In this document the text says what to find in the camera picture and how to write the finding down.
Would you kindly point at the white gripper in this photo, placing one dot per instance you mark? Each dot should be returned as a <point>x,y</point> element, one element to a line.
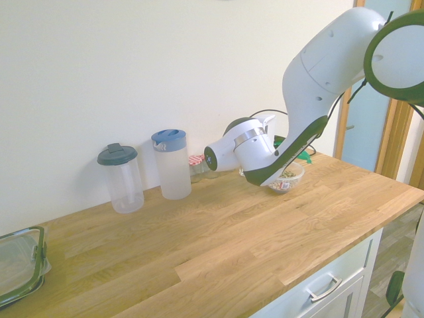
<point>269,123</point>

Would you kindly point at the green round container lid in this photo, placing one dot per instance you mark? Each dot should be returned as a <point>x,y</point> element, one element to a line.
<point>306,158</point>

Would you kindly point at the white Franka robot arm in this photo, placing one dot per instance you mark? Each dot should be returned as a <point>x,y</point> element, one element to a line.
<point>314,83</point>

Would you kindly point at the clear round food container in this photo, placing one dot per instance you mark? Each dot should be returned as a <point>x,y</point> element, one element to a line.
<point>295,180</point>

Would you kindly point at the glass jar red checkered lid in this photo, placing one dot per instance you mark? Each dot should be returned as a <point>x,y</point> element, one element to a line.
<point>210,174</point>
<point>195,160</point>

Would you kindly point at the clear pitcher with blue lid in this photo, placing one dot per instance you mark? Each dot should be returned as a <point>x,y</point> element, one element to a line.
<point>174,172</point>

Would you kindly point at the clear pitcher with dark lid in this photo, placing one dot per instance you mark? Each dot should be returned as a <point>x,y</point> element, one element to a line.
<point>124,185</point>

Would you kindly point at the rectangular container dark-rimmed lid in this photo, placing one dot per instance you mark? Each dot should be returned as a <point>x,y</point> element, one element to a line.
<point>16,261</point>

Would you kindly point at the cereal rings heap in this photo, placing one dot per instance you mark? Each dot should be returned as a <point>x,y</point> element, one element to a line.
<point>287,175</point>

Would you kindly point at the frosted glass door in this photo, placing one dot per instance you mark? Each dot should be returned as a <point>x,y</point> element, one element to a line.
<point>364,132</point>

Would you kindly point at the white cabinet drawers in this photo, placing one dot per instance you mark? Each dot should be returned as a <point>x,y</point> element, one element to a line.
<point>331,258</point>

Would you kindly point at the wooden door frame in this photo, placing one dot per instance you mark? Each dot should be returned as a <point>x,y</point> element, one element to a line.
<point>397,139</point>

